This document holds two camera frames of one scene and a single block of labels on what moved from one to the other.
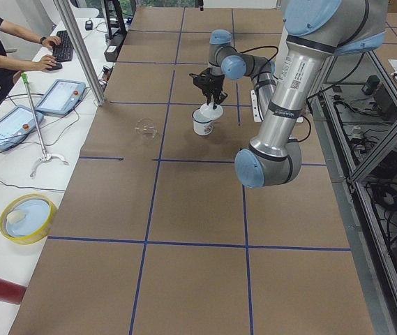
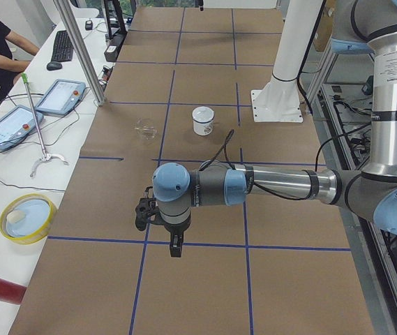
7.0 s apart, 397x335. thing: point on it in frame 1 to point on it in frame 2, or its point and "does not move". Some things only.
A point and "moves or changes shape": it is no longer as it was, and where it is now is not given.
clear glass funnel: x=146 y=128 does not move
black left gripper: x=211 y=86 to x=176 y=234
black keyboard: x=64 y=51 does not move
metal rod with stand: x=47 y=157 does not move
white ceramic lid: x=206 y=113 moves or changes shape
